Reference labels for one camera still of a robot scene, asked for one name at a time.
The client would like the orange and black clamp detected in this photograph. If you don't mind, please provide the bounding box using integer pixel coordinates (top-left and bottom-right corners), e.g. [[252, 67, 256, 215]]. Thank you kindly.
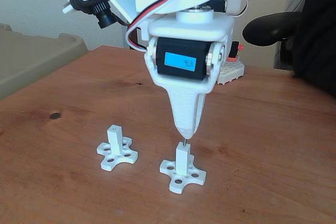
[[227, 41, 244, 63]]

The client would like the black office chair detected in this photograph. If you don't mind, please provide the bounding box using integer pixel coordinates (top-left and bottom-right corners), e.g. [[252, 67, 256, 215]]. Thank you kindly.
[[241, 0, 336, 99]]

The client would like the beige plastic bin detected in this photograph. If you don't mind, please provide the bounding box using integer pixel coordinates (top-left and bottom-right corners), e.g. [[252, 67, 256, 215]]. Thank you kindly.
[[0, 23, 90, 101]]

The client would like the white perforated base plate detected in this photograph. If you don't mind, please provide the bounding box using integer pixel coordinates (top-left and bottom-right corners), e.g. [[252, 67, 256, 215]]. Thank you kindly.
[[216, 58, 246, 86]]

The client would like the white cross-base post stand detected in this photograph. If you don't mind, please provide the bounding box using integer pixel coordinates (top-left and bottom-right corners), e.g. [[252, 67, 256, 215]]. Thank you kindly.
[[159, 142, 207, 194], [96, 124, 139, 172]]

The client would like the black camera on white bracket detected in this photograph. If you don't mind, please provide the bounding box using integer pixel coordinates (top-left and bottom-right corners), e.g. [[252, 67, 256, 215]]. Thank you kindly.
[[62, 0, 139, 29]]

